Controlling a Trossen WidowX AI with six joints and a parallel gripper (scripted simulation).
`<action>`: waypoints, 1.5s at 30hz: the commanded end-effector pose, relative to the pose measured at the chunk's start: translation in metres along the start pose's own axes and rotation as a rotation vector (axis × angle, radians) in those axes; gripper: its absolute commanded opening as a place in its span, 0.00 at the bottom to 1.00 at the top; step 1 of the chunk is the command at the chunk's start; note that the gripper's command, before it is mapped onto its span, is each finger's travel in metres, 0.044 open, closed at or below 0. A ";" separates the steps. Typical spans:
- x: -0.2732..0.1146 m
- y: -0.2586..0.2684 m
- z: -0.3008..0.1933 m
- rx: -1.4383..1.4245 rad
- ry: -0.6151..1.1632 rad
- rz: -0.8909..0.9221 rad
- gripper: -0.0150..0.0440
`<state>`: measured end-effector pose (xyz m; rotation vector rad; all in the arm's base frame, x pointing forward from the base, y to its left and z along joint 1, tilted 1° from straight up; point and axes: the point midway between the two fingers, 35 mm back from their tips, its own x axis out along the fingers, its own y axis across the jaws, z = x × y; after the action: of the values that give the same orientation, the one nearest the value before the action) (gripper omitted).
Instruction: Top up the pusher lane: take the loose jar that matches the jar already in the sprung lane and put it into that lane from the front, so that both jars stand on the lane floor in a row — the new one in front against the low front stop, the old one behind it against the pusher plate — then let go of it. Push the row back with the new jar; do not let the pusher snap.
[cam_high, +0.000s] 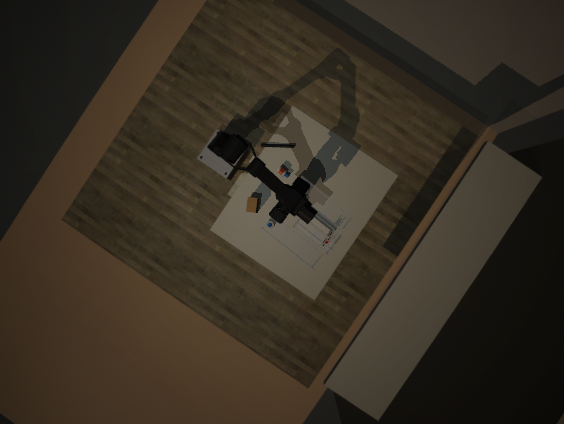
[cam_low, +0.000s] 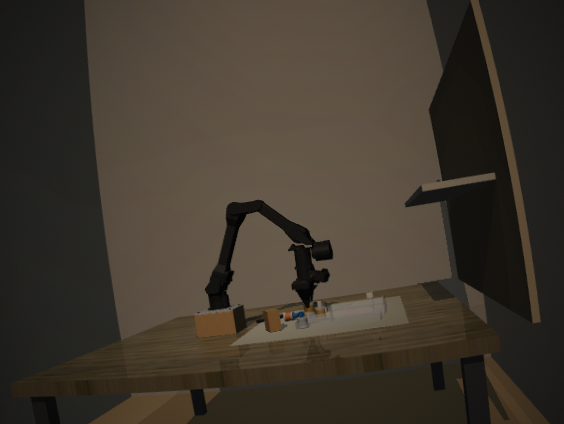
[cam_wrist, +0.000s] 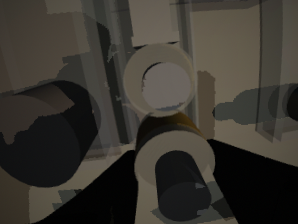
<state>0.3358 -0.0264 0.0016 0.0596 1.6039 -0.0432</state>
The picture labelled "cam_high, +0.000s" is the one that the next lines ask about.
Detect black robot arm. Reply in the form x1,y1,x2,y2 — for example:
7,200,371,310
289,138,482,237
207,130,318,224

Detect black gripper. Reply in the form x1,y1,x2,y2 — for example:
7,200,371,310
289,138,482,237
269,177,310,224

